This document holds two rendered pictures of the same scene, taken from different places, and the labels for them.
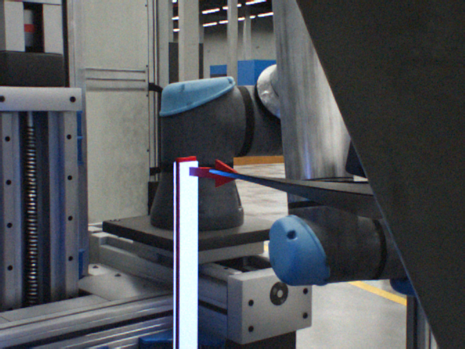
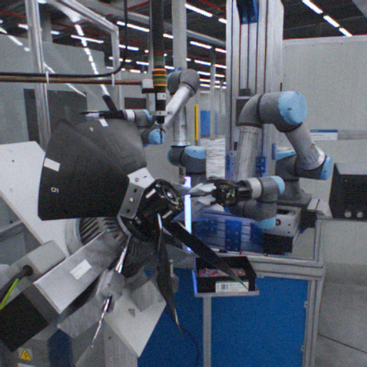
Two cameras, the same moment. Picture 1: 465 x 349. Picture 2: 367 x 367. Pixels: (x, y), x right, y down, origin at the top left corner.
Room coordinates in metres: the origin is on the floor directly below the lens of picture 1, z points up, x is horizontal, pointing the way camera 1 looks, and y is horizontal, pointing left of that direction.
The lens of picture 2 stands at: (0.12, -1.15, 1.44)
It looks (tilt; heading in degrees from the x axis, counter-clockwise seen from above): 12 degrees down; 66
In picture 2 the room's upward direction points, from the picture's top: 1 degrees counter-clockwise
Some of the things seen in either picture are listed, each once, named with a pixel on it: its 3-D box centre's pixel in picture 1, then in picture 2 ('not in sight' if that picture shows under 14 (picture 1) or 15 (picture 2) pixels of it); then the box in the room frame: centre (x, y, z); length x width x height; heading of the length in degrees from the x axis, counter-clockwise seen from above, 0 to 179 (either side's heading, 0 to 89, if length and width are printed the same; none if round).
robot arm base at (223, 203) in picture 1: (197, 192); (286, 186); (1.22, 0.05, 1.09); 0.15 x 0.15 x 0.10
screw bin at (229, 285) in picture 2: not in sight; (223, 274); (0.71, -0.18, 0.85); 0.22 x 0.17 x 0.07; 157
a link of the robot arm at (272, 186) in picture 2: not in sight; (267, 187); (0.88, -0.22, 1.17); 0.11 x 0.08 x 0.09; 179
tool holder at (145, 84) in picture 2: not in sight; (156, 97); (0.45, -0.24, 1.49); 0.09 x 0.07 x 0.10; 177
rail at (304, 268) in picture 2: not in sight; (211, 260); (0.76, -0.01, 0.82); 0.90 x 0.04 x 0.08; 142
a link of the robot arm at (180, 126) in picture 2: not in sight; (180, 120); (0.88, 0.57, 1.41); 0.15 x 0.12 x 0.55; 103
